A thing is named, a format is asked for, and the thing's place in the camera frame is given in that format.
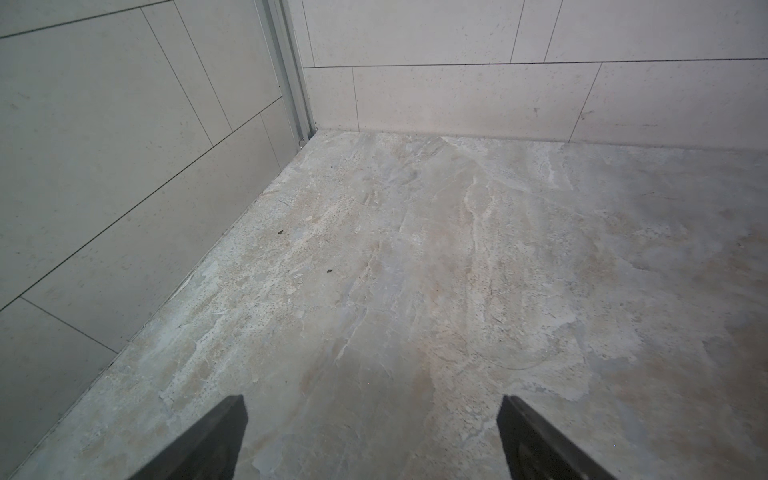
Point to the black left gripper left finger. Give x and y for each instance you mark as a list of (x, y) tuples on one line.
[(209, 449)]

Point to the metal corner strip left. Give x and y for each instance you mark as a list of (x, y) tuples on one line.
[(284, 53)]

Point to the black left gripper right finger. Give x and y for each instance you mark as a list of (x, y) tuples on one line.
[(535, 449)]

